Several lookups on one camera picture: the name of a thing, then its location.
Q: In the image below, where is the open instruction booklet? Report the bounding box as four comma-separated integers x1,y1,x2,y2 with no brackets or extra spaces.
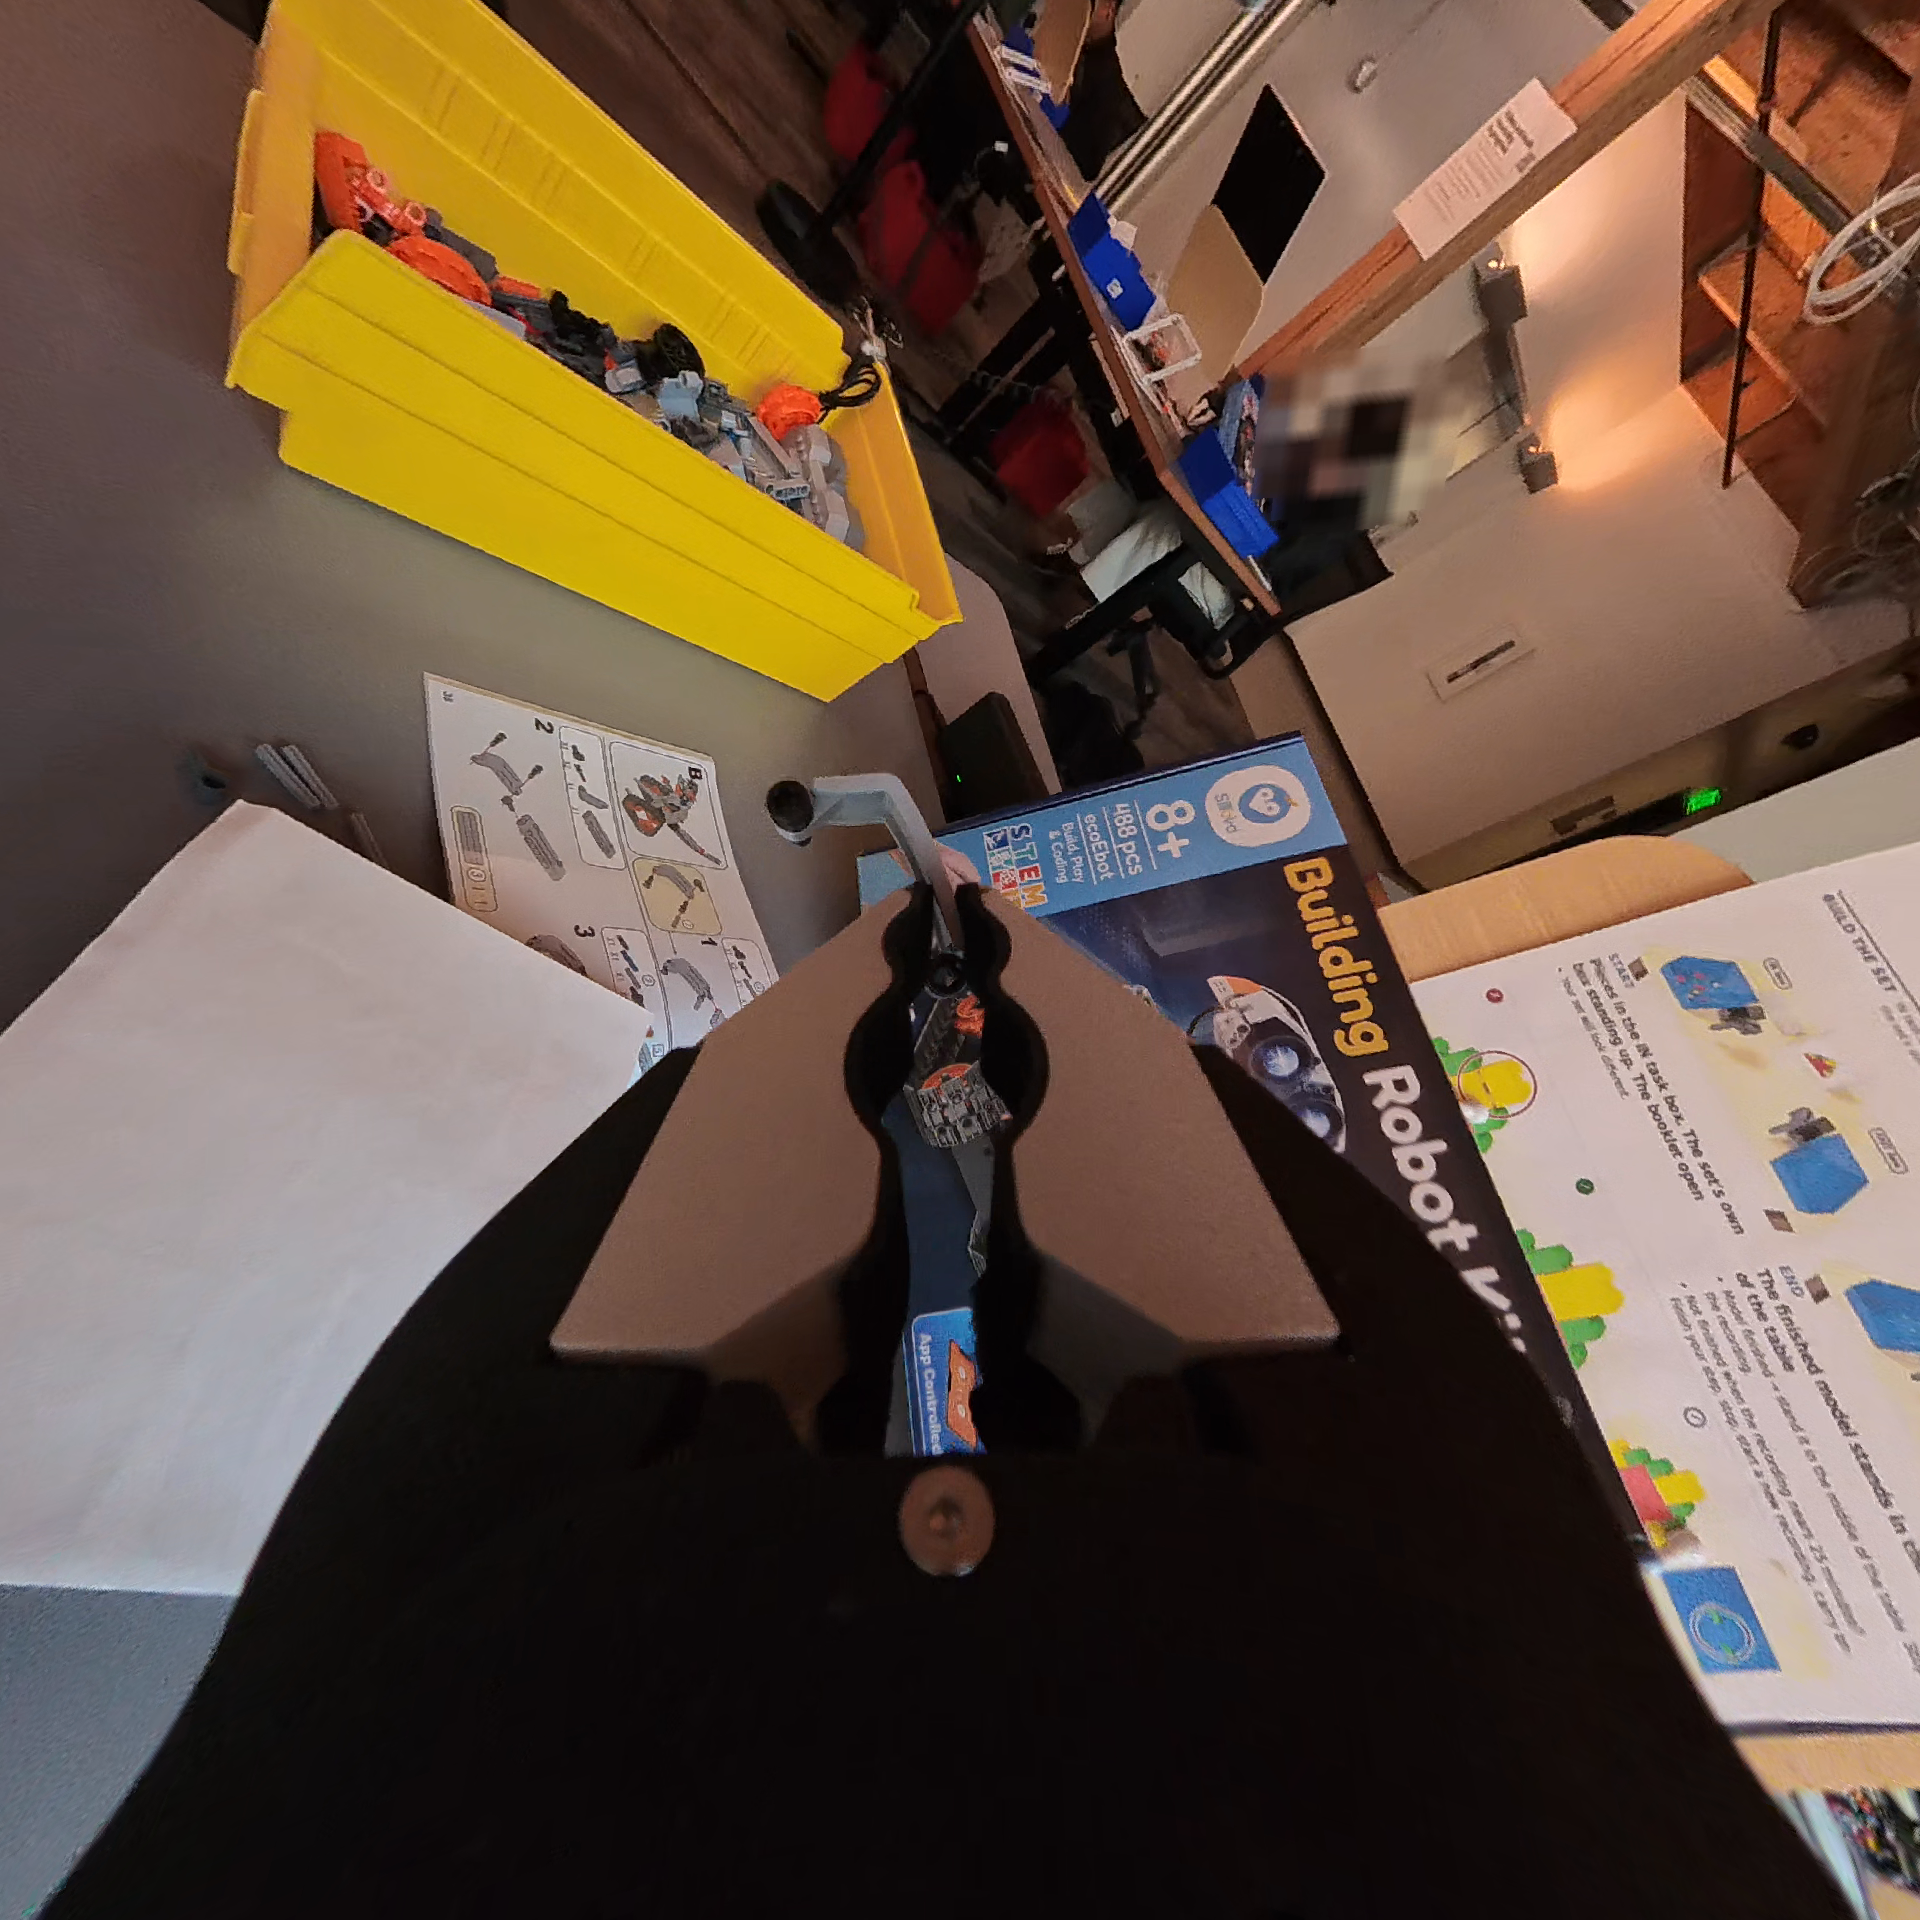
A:
424,676,780,1053

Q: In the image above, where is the black device green light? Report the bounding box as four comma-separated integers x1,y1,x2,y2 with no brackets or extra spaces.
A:
937,692,1050,820

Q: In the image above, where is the printed task sheet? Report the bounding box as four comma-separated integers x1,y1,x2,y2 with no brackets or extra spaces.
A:
1412,842,1920,1729

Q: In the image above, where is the beige chair back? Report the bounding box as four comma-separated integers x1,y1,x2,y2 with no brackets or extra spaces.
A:
1162,205,1272,385

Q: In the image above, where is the grey desk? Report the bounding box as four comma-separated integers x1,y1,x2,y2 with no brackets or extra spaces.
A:
0,0,962,1920

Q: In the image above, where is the white paper sign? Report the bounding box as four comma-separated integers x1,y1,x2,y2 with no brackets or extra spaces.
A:
1395,79,1582,263

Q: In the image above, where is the blue storage bin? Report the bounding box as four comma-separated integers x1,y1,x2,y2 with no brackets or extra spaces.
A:
1175,432,1281,561
1071,196,1161,325

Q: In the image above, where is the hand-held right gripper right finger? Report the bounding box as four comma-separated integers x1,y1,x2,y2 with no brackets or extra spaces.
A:
961,886,1338,1447

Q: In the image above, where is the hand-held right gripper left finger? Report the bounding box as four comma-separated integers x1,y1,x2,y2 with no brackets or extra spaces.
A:
552,886,927,1447

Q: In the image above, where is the black flat panel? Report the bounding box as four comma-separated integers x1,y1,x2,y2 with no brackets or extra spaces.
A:
1212,89,1328,287

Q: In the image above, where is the yellow plastic bin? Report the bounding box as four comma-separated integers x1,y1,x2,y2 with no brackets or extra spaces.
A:
226,0,968,707

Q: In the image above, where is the blue robot kit box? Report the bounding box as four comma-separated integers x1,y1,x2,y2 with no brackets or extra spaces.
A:
858,731,1653,1548

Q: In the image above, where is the light grey bent beam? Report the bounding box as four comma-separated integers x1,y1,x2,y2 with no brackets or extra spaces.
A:
763,770,982,976

